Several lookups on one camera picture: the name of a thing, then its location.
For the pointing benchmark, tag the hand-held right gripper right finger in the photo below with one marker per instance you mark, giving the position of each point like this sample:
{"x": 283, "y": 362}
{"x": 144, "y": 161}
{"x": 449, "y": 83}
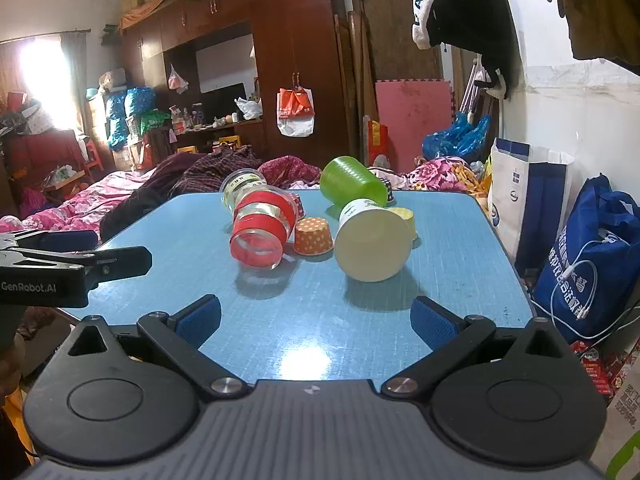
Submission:
{"x": 433, "y": 318}

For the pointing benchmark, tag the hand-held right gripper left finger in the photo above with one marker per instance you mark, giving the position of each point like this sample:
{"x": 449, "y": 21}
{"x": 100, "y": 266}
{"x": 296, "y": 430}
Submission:
{"x": 199, "y": 318}

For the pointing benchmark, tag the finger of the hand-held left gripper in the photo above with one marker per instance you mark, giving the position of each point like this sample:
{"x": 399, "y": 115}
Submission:
{"x": 65, "y": 241}
{"x": 125, "y": 260}

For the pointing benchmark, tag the white paper cup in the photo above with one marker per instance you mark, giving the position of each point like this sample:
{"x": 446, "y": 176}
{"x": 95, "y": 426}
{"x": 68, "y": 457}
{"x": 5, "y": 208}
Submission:
{"x": 372, "y": 245}

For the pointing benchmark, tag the clear cup with red band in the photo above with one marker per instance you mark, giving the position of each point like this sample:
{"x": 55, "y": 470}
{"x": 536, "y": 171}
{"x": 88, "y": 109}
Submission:
{"x": 262, "y": 227}

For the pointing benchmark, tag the yellow paper baking cup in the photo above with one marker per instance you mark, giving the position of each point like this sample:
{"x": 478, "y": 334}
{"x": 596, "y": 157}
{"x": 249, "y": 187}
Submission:
{"x": 406, "y": 219}

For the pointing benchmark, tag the clear cup with green label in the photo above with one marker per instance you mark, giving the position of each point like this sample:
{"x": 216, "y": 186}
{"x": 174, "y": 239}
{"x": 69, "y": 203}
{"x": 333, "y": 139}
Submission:
{"x": 237, "y": 185}

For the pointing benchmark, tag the dark polka-dot paper cup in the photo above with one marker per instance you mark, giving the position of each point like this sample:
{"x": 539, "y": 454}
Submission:
{"x": 386, "y": 190}

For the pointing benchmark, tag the orange polka-dot paper cup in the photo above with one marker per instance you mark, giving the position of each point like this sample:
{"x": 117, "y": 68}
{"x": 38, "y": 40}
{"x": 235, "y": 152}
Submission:
{"x": 314, "y": 237}

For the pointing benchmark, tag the pink polka-dot paper cup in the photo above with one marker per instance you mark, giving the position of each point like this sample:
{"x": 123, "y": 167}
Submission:
{"x": 298, "y": 205}

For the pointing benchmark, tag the green plastic cup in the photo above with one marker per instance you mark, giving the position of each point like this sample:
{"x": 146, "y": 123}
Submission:
{"x": 352, "y": 182}

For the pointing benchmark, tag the pink floral blanket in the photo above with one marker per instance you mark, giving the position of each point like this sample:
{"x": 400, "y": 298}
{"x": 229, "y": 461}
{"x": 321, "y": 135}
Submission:
{"x": 75, "y": 200}

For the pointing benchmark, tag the pink plastic stool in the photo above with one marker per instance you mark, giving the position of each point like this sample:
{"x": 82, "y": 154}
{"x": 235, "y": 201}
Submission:
{"x": 93, "y": 155}

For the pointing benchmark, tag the dark plaid clothing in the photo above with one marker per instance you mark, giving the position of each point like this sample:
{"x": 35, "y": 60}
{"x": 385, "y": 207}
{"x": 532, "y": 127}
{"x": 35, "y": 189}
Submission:
{"x": 205, "y": 170}

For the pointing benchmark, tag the blue woven sacks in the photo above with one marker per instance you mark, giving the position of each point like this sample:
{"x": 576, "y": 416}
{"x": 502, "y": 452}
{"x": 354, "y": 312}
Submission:
{"x": 122, "y": 110}

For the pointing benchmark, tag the colourful floral quilt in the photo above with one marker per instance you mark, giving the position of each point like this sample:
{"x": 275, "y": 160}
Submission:
{"x": 440, "y": 172}

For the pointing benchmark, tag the white and blue paper bag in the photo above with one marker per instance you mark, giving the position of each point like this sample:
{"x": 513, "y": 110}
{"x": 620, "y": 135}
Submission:
{"x": 512, "y": 185}

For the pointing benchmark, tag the window curtain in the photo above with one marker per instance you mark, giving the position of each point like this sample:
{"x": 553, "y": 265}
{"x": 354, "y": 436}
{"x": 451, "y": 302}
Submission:
{"x": 75, "y": 80}

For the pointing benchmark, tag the red printed box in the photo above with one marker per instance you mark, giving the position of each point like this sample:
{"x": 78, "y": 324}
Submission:
{"x": 597, "y": 365}

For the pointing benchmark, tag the magenta patterned cloth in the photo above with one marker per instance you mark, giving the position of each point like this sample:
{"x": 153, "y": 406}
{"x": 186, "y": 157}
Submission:
{"x": 287, "y": 170}

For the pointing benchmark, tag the black monitor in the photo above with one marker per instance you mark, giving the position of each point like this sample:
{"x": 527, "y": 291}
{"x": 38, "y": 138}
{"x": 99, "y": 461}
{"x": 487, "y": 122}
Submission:
{"x": 220, "y": 102}

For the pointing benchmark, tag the blue plastic bags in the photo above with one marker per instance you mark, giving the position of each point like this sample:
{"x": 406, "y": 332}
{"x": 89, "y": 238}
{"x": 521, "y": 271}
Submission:
{"x": 460, "y": 136}

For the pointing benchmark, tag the red and yellow bag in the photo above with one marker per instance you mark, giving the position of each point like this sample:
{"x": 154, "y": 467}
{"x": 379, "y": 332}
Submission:
{"x": 378, "y": 140}

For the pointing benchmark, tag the red and white plastic bag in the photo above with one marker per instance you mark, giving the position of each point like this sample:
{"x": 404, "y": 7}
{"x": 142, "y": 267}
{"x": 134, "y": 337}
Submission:
{"x": 177, "y": 80}

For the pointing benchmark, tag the blue tote bag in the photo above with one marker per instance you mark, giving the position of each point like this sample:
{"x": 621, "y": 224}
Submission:
{"x": 600, "y": 225}

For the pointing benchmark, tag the crumpled white plastic bag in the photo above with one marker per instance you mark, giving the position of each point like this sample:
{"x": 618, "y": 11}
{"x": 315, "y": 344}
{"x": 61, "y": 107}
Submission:
{"x": 249, "y": 108}

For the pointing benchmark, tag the pink foam mat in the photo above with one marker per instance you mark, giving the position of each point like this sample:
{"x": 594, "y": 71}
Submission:
{"x": 412, "y": 110}

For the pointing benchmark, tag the white and green box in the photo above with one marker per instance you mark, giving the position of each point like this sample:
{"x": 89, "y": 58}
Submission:
{"x": 622, "y": 425}

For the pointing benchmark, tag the orange plastic bag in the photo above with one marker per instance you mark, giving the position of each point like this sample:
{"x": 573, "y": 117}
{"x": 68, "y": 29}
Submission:
{"x": 296, "y": 102}

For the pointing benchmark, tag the wooden boards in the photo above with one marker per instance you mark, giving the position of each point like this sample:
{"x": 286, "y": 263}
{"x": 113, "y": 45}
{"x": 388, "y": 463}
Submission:
{"x": 357, "y": 85}

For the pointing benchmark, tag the dark wooden wardrobe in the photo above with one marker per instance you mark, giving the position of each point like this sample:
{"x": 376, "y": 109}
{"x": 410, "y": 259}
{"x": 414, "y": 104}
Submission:
{"x": 295, "y": 25}

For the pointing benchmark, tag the white and black hanging jacket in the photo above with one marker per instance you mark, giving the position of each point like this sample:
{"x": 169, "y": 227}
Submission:
{"x": 470, "y": 25}

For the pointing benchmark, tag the dark hanging garment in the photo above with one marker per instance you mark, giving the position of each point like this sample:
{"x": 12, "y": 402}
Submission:
{"x": 605, "y": 10}

